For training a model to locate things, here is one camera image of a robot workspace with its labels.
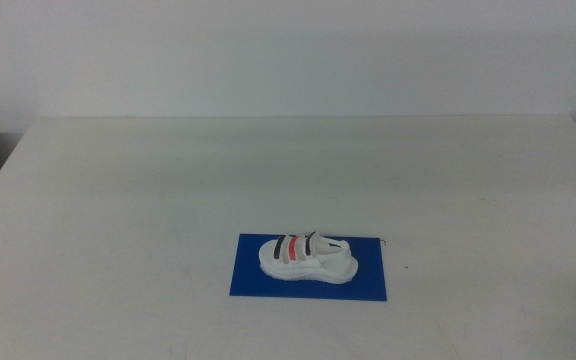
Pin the blue rectangular mat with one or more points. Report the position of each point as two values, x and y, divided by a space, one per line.
248 282

